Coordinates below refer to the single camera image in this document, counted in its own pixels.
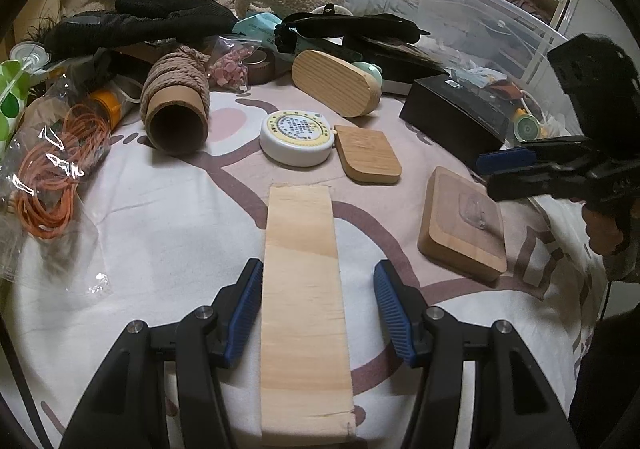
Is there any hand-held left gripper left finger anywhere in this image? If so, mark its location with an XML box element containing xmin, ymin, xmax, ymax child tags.
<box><xmin>59</xmin><ymin>259</ymin><xmax>264</xmax><ymax>449</ymax></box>

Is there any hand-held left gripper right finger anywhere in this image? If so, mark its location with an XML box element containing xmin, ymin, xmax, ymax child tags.
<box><xmin>374</xmin><ymin>260</ymin><xmax>581</xmax><ymax>449</ymax></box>

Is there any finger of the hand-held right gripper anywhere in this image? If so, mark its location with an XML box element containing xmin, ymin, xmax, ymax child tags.
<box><xmin>487</xmin><ymin>161</ymin><xmax>603</xmax><ymax>202</ymax></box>
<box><xmin>476</xmin><ymin>138</ymin><xmax>593</xmax><ymax>176</ymax></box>

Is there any light wooden plank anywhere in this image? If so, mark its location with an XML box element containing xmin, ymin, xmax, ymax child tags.
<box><xmin>260</xmin><ymin>184</ymin><xmax>357</xmax><ymax>441</ymax></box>

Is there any small rounded wooden block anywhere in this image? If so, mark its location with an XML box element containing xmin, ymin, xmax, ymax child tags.
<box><xmin>333</xmin><ymin>125</ymin><xmax>403</xmax><ymax>186</ymax></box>

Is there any clear plastic storage bin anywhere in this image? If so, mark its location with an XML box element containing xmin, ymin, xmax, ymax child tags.
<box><xmin>416</xmin><ymin>0</ymin><xmax>596</xmax><ymax>150</ymax></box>

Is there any mint round container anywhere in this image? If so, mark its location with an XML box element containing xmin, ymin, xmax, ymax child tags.
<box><xmin>350</xmin><ymin>60</ymin><xmax>385</xmax><ymax>94</ymax></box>

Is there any white round tape measure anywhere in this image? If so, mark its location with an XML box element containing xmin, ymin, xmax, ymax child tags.
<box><xmin>259</xmin><ymin>110</ymin><xmax>335</xmax><ymax>168</ymax></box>

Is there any person's right hand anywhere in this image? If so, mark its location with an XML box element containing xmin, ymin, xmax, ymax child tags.
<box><xmin>582</xmin><ymin>206</ymin><xmax>630</xmax><ymax>257</ymax></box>

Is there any green round lid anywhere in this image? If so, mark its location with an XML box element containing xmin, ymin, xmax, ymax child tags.
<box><xmin>512</xmin><ymin>110</ymin><xmax>545</xmax><ymax>142</ymax></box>

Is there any black box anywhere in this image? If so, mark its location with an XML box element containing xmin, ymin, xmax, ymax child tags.
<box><xmin>399</xmin><ymin>75</ymin><xmax>526</xmax><ymax>170</ymax></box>

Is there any square wooden tray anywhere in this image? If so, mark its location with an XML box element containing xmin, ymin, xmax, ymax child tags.
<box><xmin>417</xmin><ymin>166</ymin><xmax>508</xmax><ymax>284</ymax></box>

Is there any printed blanket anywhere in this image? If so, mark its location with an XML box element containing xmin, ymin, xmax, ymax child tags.
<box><xmin>0</xmin><ymin>74</ymin><xmax>601</xmax><ymax>449</ymax></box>

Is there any oval wooden block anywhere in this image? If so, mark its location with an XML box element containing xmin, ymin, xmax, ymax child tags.
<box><xmin>291</xmin><ymin>50</ymin><xmax>383</xmax><ymax>118</ymax></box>

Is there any cardboard tube with twine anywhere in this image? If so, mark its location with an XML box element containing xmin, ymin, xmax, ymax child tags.
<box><xmin>140</xmin><ymin>46</ymin><xmax>212</xmax><ymax>157</ymax></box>

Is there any brown tape roll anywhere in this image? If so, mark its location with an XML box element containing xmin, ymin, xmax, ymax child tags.
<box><xmin>244</xmin><ymin>49</ymin><xmax>277</xmax><ymax>84</ymax></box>

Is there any bag of orange rubber bands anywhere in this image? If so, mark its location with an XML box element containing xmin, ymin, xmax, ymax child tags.
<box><xmin>0</xmin><ymin>74</ymin><xmax>113</xmax><ymax>280</ymax></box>

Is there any bag of pink beads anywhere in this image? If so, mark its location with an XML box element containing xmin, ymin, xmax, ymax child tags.
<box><xmin>207</xmin><ymin>36</ymin><xmax>261</xmax><ymax>92</ymax></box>

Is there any yellow cap bottle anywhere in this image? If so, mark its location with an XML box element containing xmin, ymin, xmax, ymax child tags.
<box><xmin>92</xmin><ymin>89</ymin><xmax>123</xmax><ymax>130</ymax></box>

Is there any teal mask packet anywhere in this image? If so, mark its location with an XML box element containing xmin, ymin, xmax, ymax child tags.
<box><xmin>232</xmin><ymin>13</ymin><xmax>287</xmax><ymax>50</ymax></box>

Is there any black knit cloth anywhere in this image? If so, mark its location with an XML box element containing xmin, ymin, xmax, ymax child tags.
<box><xmin>45</xmin><ymin>0</ymin><xmax>238</xmax><ymax>60</ymax></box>

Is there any green polka dot bag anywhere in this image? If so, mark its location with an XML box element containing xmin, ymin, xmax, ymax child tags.
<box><xmin>0</xmin><ymin>60</ymin><xmax>32</xmax><ymax>150</ymax></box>

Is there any clear plastic cup with lid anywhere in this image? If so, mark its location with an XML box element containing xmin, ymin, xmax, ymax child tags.
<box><xmin>10</xmin><ymin>41</ymin><xmax>51</xmax><ymax>74</ymax></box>

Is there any black strap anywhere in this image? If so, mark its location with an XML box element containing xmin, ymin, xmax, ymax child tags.
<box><xmin>274</xmin><ymin>13</ymin><xmax>431</xmax><ymax>54</ymax></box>

